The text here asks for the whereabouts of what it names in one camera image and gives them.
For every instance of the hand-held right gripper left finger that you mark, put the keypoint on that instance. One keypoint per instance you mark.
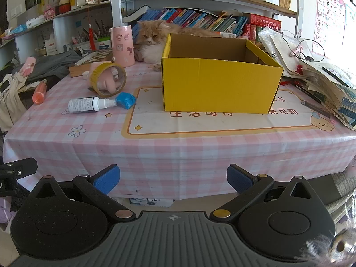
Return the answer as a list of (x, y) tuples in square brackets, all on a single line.
[(107, 177)]

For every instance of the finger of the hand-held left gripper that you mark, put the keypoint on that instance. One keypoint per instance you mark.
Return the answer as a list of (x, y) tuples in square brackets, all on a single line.
[(19, 168)]

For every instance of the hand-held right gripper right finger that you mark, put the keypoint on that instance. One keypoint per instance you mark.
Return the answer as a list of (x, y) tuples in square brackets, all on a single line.
[(238, 178)]

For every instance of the pink fuzzy glove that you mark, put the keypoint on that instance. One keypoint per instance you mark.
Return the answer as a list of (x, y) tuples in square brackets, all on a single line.
[(107, 83)]

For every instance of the yellow cardboard box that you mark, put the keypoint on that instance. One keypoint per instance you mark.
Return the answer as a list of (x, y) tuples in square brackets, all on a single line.
[(217, 86)]

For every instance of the yellow tape roll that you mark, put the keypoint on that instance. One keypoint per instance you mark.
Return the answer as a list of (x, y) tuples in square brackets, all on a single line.
[(96, 73)]

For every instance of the cream garment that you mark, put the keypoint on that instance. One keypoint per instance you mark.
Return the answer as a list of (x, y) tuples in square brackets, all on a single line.
[(9, 103)]

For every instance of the white spray bottle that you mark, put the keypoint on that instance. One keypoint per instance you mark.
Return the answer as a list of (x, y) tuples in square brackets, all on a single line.
[(83, 104)]

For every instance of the orange bottle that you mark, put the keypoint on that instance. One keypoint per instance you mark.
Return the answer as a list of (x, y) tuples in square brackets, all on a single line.
[(39, 92)]

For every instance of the blue plastic packet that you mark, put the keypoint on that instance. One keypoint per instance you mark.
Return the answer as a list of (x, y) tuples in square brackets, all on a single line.
[(126, 100)]

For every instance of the grey cloth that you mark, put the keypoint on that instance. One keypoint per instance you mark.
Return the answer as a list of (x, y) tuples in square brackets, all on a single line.
[(52, 65)]

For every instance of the wooden chessboard box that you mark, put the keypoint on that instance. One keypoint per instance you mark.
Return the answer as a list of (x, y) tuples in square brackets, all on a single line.
[(83, 68)]

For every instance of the furry pompom charm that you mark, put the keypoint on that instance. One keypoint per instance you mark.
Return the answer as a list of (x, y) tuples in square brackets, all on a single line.
[(333, 247)]

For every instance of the white box with red label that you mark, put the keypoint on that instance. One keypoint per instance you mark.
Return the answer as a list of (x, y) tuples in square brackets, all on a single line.
[(51, 47)]

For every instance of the stack of papers and booklets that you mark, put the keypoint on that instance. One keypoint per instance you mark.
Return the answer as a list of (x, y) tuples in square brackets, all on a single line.
[(328, 89)]

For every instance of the pink cylinder with stickers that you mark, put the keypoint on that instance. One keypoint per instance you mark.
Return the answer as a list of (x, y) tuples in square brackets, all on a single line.
[(122, 47)]

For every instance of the white cup with green rim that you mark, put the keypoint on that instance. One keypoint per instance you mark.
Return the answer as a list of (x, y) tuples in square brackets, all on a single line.
[(104, 43)]

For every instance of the fluffy orange and white cat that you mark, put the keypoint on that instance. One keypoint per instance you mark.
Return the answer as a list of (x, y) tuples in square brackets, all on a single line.
[(151, 47)]

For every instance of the red tassel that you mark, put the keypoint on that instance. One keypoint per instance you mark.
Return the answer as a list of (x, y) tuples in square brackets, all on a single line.
[(91, 37)]

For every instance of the thick red dictionary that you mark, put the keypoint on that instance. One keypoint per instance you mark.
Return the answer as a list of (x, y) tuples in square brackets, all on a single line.
[(264, 20)]

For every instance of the row of colourful books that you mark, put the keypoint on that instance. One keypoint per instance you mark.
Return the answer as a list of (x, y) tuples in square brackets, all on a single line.
[(194, 18)]

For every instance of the white bookshelf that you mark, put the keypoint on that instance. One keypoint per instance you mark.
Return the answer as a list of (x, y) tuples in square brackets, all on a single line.
[(116, 2)]

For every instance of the alphabet wall poster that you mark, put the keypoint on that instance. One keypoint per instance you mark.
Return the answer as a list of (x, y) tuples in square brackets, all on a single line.
[(329, 19)]

